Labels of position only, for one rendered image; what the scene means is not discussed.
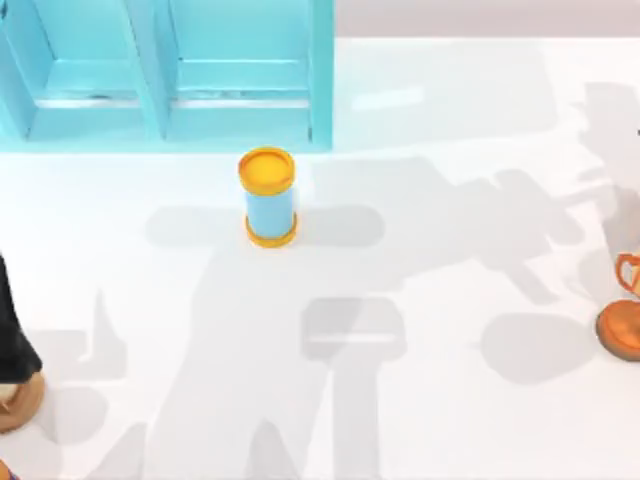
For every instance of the blue and orange can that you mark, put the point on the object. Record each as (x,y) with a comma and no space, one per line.
(268,200)

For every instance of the light blue rack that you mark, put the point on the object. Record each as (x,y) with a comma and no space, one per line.
(150,75)

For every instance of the brown round coaster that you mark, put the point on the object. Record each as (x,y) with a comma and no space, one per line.
(22,405)

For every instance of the orange and blue object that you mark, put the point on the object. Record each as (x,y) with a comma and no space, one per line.
(3,471)

